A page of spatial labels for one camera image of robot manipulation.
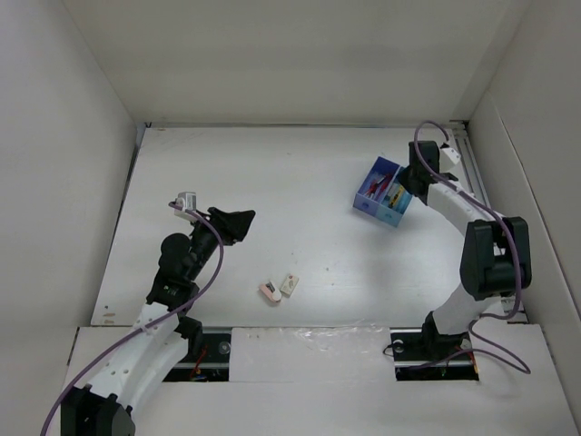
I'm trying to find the blue two-compartment container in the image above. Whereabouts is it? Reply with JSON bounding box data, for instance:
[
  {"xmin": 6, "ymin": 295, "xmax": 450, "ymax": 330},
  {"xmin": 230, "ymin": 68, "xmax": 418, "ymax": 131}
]
[{"xmin": 352, "ymin": 156, "xmax": 412, "ymax": 227}]

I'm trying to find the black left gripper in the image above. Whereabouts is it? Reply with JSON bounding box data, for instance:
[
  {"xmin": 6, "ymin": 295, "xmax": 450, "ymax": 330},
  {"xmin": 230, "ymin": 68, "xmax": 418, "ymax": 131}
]
[{"xmin": 186, "ymin": 207, "xmax": 252, "ymax": 281}]

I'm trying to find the pink white correction tape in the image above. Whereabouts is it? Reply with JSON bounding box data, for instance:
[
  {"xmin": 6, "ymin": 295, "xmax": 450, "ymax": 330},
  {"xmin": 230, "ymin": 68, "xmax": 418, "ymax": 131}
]
[{"xmin": 259, "ymin": 282, "xmax": 282, "ymax": 303}]

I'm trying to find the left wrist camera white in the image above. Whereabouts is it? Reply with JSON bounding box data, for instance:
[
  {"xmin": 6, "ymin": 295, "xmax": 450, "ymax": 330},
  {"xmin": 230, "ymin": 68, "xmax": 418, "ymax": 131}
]
[{"xmin": 169, "ymin": 192, "xmax": 197, "ymax": 221}]

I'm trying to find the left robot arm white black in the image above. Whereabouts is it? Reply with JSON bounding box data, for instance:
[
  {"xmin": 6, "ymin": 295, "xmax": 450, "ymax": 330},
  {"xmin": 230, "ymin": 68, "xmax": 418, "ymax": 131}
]
[{"xmin": 56, "ymin": 197, "xmax": 255, "ymax": 435}]

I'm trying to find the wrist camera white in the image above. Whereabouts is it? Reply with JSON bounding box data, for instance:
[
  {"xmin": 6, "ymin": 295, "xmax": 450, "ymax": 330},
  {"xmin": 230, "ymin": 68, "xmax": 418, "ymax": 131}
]
[
  {"xmin": 169, "ymin": 192, "xmax": 197, "ymax": 221},
  {"xmin": 439, "ymin": 144, "xmax": 461, "ymax": 173}
]

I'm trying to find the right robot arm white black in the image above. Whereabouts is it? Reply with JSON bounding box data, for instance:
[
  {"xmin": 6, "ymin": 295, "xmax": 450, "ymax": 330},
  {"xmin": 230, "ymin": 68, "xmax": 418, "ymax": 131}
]
[{"xmin": 397, "ymin": 141, "xmax": 532, "ymax": 362}]

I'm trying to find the white eraser red label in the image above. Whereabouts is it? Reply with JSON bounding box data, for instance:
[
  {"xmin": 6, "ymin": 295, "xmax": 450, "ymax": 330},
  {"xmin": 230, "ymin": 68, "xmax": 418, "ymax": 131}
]
[{"xmin": 280, "ymin": 273, "xmax": 300, "ymax": 297}]

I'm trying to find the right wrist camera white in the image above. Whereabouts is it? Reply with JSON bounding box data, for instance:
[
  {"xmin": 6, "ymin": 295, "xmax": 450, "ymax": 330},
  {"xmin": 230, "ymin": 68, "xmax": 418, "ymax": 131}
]
[{"xmin": 439, "ymin": 144, "xmax": 461, "ymax": 173}]

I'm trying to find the red pen white cap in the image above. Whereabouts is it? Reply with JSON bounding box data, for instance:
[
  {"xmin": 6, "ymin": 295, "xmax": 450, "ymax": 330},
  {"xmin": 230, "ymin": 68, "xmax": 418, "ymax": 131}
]
[{"xmin": 378, "ymin": 173, "xmax": 393, "ymax": 193}]

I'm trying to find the aluminium rail right side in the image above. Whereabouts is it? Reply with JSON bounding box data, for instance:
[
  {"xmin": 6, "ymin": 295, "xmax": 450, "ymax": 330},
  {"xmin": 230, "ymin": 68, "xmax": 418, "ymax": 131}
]
[{"xmin": 450, "ymin": 122, "xmax": 529, "ymax": 324}]

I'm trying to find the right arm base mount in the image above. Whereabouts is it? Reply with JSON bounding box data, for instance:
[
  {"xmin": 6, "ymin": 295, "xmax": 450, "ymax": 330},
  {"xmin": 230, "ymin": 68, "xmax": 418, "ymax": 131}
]
[{"xmin": 383, "ymin": 327, "xmax": 479, "ymax": 382}]

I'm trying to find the red pen thin slanted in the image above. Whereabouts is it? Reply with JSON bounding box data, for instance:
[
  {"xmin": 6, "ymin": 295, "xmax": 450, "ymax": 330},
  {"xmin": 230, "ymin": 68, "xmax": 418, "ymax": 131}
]
[{"xmin": 365, "ymin": 177, "xmax": 384, "ymax": 200}]

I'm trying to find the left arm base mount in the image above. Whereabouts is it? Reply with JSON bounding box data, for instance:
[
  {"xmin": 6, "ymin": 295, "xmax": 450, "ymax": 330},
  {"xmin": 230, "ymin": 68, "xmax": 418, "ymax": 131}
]
[{"xmin": 164, "ymin": 330, "xmax": 231, "ymax": 382}]

